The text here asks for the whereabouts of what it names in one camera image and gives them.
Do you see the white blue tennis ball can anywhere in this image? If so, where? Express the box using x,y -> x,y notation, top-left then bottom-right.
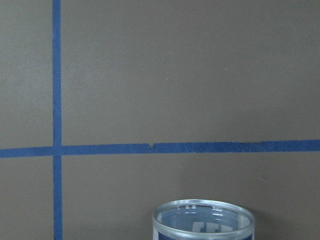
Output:
152,199 -> 256,240

